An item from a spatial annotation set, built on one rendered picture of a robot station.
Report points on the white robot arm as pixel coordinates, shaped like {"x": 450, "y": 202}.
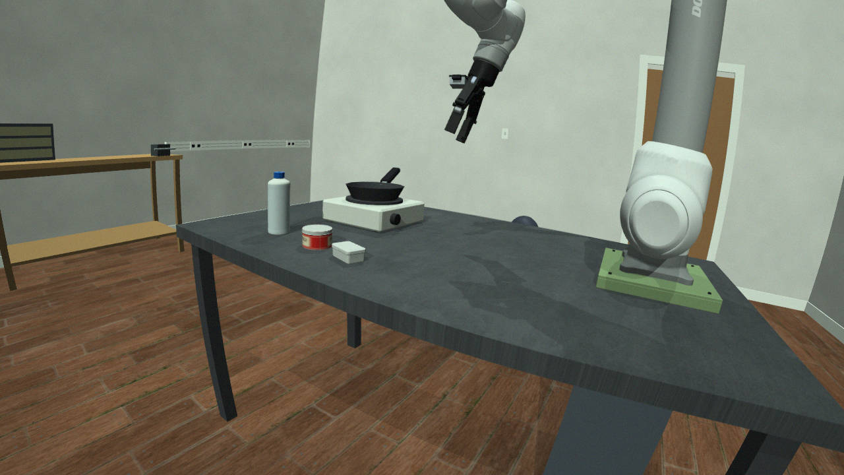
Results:
{"x": 662, "y": 211}

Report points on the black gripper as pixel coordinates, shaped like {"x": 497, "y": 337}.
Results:
{"x": 481, "y": 74}

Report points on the white plastic bottle with blue cap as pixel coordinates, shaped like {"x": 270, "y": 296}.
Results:
{"x": 279, "y": 205}

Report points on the red round tin with white lid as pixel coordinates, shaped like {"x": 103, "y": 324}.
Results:
{"x": 317, "y": 237}

